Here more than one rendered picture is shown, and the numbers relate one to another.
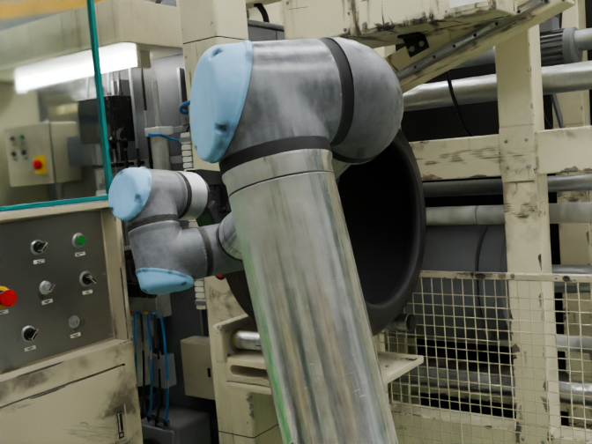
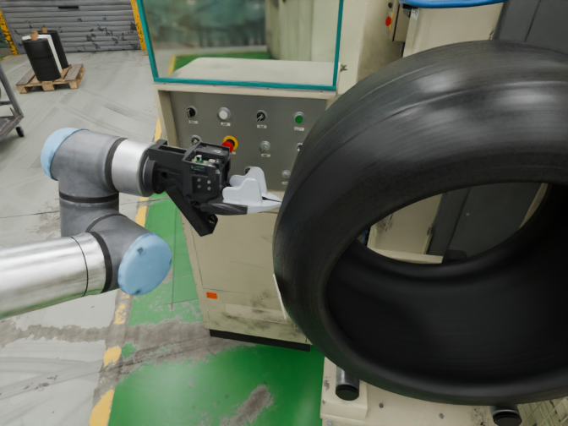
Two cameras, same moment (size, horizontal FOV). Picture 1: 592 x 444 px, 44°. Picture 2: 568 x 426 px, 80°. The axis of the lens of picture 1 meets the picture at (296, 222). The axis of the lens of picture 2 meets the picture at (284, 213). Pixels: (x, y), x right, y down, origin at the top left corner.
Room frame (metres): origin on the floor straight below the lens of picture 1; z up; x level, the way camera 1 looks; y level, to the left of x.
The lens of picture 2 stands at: (1.35, -0.34, 1.55)
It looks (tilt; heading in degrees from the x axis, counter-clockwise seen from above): 36 degrees down; 64
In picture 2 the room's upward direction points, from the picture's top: straight up
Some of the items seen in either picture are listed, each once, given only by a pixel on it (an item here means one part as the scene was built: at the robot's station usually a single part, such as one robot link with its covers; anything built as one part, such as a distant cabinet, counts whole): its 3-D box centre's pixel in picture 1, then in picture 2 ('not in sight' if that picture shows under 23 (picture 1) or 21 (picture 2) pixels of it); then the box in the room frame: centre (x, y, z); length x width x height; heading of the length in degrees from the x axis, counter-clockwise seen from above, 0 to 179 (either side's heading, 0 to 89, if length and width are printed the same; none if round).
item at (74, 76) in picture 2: not in sight; (46, 57); (0.55, 6.72, 0.38); 1.20 x 0.80 x 0.76; 84
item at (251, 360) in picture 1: (292, 371); (346, 334); (1.70, 0.04, 0.83); 0.36 x 0.09 x 0.06; 54
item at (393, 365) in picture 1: (327, 370); (402, 352); (1.81, -0.05, 0.80); 0.37 x 0.36 x 0.02; 144
